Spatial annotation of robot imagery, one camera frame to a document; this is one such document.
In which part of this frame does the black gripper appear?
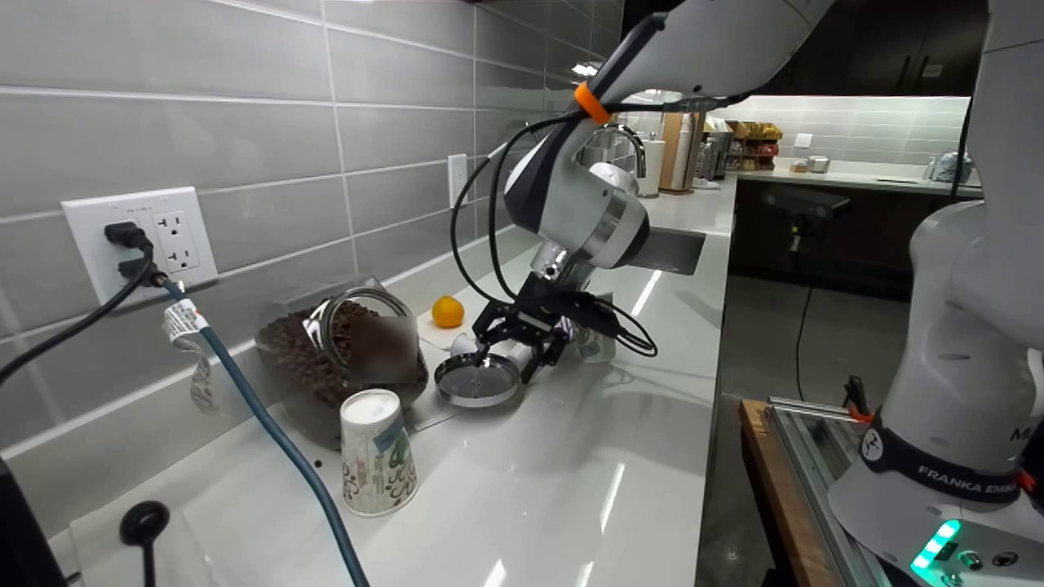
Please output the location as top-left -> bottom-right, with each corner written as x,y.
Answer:
469,268 -> 614,384

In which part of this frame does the small white cylinder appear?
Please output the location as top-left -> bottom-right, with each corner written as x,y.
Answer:
486,335 -> 539,374

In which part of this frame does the orange fruit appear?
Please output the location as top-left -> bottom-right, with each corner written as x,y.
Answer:
428,294 -> 465,332

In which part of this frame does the white paper napkin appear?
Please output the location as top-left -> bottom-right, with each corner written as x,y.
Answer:
413,314 -> 481,366

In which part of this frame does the glass jar with coffee beans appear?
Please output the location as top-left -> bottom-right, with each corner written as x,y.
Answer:
253,284 -> 430,415

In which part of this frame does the patterned paper cup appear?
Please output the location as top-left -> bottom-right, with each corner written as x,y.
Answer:
336,384 -> 422,514

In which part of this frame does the kitchen sink basin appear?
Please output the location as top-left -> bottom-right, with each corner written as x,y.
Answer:
637,221 -> 712,277

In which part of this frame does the light wooden board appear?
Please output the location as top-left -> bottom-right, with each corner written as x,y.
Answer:
658,109 -> 699,196

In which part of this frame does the wooden table edge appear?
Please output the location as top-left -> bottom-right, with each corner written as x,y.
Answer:
737,398 -> 846,587

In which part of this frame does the dark basket with fruit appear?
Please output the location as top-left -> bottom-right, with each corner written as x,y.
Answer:
723,113 -> 785,172

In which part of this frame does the dark kitchen cabinet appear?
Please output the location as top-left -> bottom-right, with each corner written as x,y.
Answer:
726,176 -> 940,305

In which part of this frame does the red tipped metal clamp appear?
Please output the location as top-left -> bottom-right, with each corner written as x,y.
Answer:
764,371 -> 876,435

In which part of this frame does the black coffee grinder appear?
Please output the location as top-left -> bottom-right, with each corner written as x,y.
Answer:
0,456 -> 65,587

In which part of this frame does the white empty wall outlet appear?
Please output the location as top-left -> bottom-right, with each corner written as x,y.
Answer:
444,150 -> 474,211

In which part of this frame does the orange cable strap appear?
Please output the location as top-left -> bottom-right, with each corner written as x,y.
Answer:
572,78 -> 614,126

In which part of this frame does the long thick power cable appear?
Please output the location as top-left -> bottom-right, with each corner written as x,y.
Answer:
114,253 -> 376,587

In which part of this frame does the thin black hanging cable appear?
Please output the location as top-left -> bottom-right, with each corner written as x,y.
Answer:
791,284 -> 819,404

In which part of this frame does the aluminium frame rail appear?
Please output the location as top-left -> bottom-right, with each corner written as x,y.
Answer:
775,404 -> 908,587

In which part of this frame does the white wall outlet with plugs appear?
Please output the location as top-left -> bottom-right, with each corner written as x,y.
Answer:
59,182 -> 221,310

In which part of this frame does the black round cable grommet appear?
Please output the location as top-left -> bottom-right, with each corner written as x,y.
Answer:
118,496 -> 171,587

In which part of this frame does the black grinder power cable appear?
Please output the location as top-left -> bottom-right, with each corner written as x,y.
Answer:
0,218 -> 167,384

